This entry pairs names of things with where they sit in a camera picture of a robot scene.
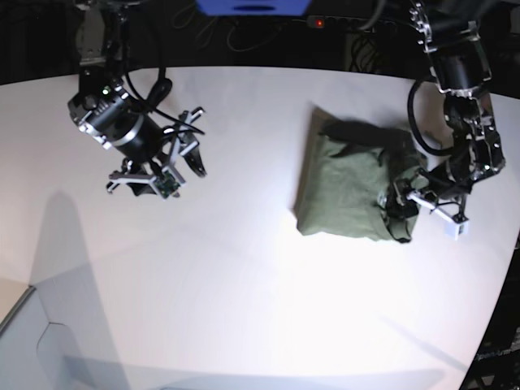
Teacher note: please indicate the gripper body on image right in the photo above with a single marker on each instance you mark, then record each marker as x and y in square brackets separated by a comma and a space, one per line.
[443, 198]

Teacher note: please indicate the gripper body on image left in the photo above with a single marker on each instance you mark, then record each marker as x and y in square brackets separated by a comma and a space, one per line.
[149, 149]

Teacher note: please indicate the green t-shirt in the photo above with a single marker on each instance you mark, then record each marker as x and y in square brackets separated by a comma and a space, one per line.
[347, 162]

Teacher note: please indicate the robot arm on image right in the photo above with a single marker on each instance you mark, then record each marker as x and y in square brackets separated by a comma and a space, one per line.
[459, 67]

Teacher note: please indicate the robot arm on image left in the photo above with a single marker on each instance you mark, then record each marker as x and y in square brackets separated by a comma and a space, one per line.
[108, 108]

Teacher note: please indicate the blue box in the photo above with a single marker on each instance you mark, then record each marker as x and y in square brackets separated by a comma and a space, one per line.
[253, 7]

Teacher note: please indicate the black power strip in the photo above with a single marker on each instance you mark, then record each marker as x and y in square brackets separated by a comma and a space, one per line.
[347, 24]

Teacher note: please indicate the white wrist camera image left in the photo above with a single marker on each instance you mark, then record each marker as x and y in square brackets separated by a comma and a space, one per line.
[165, 185]

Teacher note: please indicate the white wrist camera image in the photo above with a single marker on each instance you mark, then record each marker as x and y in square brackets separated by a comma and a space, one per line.
[165, 185]
[456, 226]

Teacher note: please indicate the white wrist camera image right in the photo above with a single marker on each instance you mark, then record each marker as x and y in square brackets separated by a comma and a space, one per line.
[456, 226]

